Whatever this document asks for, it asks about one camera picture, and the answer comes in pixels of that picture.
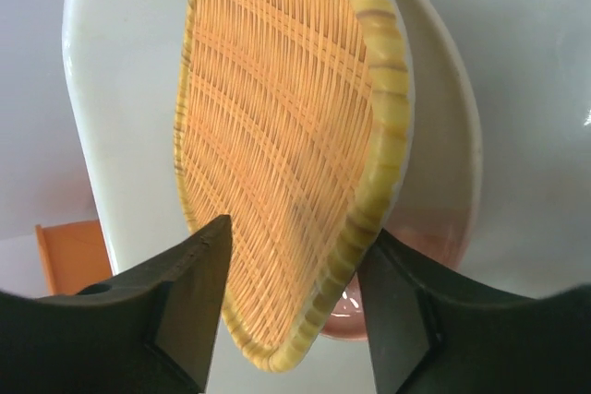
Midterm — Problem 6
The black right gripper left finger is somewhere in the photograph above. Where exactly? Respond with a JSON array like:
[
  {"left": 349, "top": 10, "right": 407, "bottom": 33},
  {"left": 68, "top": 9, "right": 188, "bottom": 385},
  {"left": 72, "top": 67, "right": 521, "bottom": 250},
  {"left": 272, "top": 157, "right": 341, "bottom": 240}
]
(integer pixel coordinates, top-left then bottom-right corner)
[{"left": 1, "top": 215, "right": 232, "bottom": 393}]

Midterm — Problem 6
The white plastic bin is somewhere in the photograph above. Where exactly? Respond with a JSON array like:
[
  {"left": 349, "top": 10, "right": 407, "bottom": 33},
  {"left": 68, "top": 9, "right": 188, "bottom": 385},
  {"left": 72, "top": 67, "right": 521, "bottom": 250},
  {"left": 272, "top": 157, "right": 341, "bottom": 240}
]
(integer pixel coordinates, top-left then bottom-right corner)
[{"left": 62, "top": 0, "right": 590, "bottom": 393}]

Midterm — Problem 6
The orange plastic bin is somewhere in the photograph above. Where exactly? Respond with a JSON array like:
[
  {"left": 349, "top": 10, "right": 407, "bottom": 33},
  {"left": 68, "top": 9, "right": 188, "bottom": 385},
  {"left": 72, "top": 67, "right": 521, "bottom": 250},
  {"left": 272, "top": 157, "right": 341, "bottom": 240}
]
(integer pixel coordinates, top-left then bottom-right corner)
[{"left": 35, "top": 220, "right": 113, "bottom": 295}]

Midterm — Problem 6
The cream and pink plate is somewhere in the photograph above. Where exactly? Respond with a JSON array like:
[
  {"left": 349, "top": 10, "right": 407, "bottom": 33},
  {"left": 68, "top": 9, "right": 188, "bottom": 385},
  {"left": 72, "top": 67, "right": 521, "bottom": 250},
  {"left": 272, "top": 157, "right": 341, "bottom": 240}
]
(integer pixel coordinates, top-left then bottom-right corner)
[{"left": 318, "top": 0, "right": 484, "bottom": 343}]

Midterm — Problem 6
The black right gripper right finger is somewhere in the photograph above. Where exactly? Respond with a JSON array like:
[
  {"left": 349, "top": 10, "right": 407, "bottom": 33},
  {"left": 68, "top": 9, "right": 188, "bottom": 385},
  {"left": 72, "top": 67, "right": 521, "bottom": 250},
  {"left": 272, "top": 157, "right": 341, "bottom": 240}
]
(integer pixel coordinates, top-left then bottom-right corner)
[{"left": 357, "top": 232, "right": 590, "bottom": 393}]

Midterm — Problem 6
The yellow woven bamboo tray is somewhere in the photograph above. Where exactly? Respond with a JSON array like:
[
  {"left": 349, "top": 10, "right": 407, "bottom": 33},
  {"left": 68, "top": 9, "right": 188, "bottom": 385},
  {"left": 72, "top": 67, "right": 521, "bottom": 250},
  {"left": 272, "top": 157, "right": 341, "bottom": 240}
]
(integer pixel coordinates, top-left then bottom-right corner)
[{"left": 174, "top": 0, "right": 415, "bottom": 373}]

